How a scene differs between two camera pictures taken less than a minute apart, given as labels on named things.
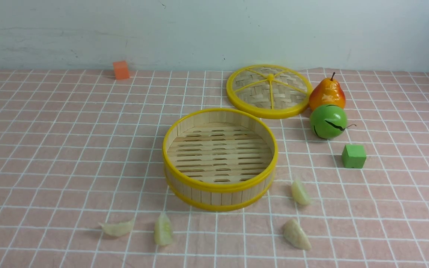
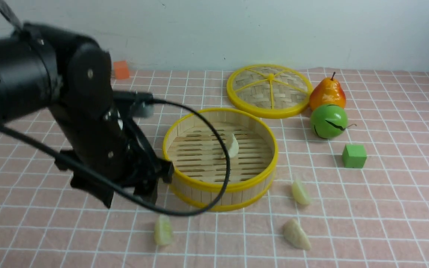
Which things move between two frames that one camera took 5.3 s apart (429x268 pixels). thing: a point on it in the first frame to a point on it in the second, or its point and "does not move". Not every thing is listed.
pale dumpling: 299,195 does not move
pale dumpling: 294,235 does not move
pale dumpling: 163,233 does not move
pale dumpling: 117,229 to 231,144
